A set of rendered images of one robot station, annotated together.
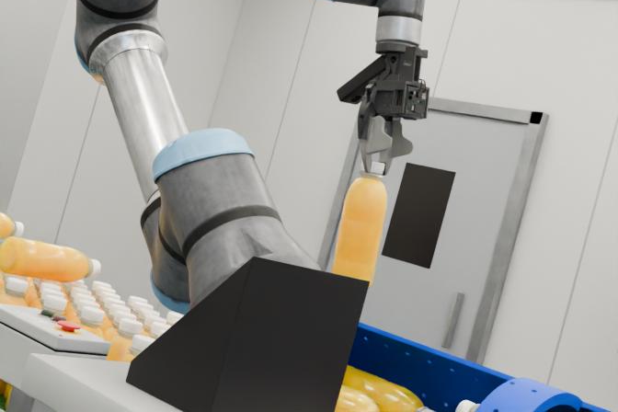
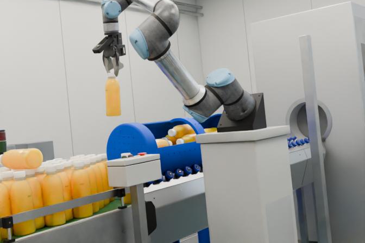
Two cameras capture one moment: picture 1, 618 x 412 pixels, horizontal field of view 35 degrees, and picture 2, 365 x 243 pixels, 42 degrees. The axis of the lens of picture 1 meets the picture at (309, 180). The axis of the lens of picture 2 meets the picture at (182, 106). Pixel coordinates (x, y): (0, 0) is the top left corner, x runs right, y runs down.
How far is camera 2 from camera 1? 2.65 m
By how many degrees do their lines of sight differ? 94
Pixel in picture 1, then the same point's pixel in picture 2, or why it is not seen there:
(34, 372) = (257, 134)
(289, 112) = not seen: outside the picture
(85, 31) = (162, 42)
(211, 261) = (249, 97)
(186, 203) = (238, 87)
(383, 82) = (119, 45)
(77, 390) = (266, 131)
